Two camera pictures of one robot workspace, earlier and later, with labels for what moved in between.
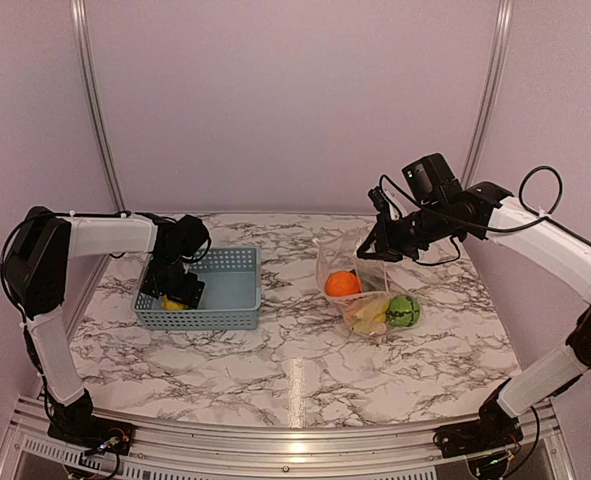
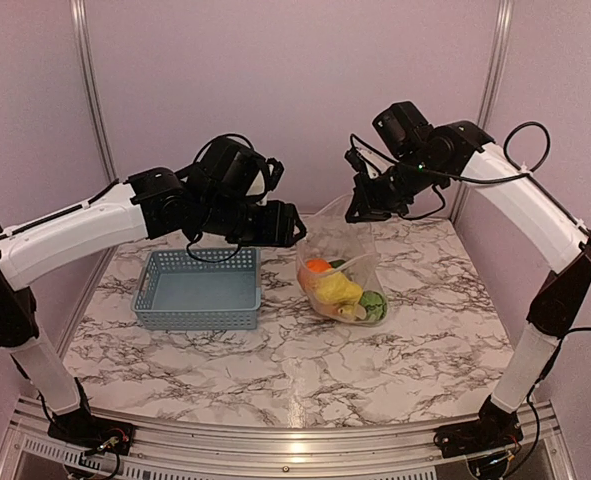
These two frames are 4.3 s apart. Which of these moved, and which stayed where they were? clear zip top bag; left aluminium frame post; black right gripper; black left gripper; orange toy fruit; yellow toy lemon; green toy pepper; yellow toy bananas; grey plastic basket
Moved: clear zip top bag; yellow toy lemon; black left gripper; green toy pepper; orange toy fruit; black right gripper; yellow toy bananas
Stayed: left aluminium frame post; grey plastic basket
